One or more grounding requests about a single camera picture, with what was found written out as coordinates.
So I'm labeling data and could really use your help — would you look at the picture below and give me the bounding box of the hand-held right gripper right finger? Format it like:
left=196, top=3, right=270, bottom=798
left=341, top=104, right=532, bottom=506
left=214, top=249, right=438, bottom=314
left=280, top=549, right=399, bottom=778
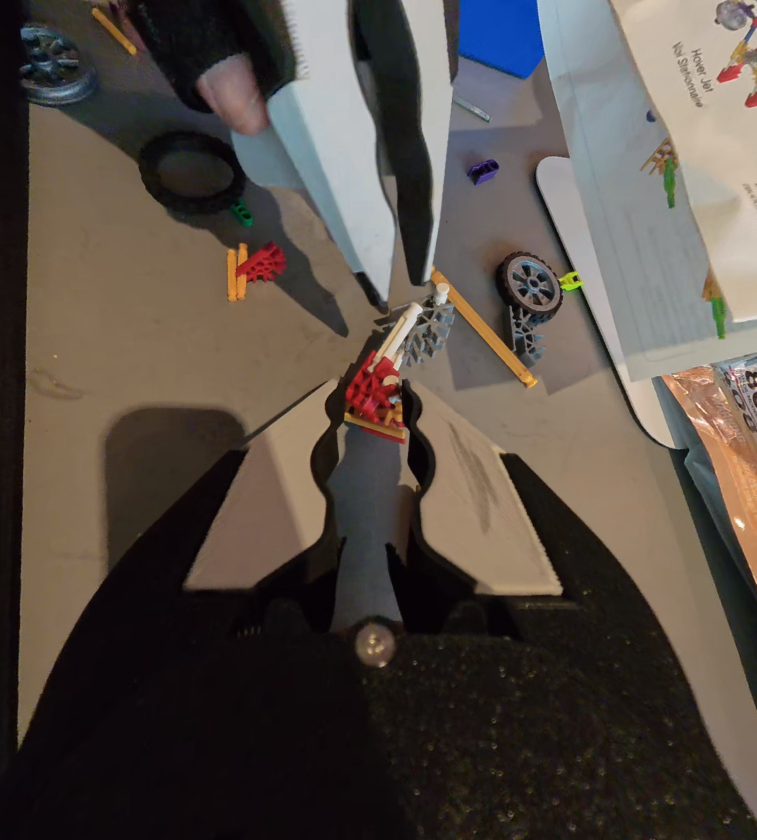
left=405, top=379, right=563, bottom=597

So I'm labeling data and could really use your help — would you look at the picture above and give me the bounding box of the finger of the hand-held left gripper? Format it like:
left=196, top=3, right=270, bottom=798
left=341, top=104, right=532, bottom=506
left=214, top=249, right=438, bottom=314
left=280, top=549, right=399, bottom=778
left=352, top=0, right=456, bottom=286
left=267, top=0, right=398, bottom=306

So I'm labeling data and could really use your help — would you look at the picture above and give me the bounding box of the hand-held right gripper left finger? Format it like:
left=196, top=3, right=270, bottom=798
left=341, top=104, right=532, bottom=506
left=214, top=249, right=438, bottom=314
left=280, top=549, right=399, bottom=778
left=183, top=379, right=346, bottom=592

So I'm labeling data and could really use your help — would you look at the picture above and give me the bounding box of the yellow toy connector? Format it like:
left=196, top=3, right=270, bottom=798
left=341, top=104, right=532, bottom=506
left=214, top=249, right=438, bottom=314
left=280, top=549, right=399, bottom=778
left=343, top=399, right=409, bottom=438

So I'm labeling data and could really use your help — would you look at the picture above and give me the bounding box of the red connector with white rod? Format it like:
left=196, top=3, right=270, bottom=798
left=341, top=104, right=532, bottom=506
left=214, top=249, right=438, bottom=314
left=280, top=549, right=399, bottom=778
left=345, top=301, right=424, bottom=416

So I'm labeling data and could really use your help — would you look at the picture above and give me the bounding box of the person's left hand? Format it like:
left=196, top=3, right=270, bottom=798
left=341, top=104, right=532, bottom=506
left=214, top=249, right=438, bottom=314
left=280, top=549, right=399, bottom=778
left=126, top=0, right=302, bottom=137

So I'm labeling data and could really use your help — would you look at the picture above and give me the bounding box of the blue plastic bin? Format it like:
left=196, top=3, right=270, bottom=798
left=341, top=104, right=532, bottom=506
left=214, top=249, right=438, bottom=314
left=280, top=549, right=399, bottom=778
left=456, top=0, right=546, bottom=80

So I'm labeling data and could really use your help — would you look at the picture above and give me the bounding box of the black toy tyre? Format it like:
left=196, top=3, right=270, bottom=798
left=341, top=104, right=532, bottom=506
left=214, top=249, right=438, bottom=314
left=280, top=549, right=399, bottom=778
left=138, top=130, right=247, bottom=215

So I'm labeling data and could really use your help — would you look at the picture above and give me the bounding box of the toy wheel with black tyre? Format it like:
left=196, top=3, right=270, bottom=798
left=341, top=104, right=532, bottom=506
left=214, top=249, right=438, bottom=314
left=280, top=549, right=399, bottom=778
left=495, top=251, right=565, bottom=324

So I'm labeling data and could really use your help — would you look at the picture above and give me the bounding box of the long yellow toy rod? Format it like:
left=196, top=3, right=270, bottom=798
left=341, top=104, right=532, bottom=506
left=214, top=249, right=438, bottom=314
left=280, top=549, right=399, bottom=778
left=430, top=267, right=539, bottom=390

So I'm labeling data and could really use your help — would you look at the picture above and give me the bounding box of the grey toy connector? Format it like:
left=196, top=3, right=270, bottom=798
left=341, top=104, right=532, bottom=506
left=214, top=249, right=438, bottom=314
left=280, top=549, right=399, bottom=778
left=507, top=304, right=547, bottom=368
left=394, top=294, right=457, bottom=369

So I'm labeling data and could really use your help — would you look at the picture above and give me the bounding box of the silver toy wheel hub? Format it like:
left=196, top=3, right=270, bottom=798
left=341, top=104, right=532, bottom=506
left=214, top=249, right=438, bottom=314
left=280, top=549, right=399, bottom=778
left=19, top=24, right=99, bottom=106

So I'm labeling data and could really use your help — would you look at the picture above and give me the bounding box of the orange printed toy box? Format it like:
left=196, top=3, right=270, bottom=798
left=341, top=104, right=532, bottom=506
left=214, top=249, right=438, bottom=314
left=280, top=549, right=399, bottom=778
left=659, top=346, right=757, bottom=698

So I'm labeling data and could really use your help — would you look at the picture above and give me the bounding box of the printed instruction sheet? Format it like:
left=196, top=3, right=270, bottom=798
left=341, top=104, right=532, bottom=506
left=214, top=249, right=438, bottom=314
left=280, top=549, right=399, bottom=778
left=608, top=0, right=757, bottom=324

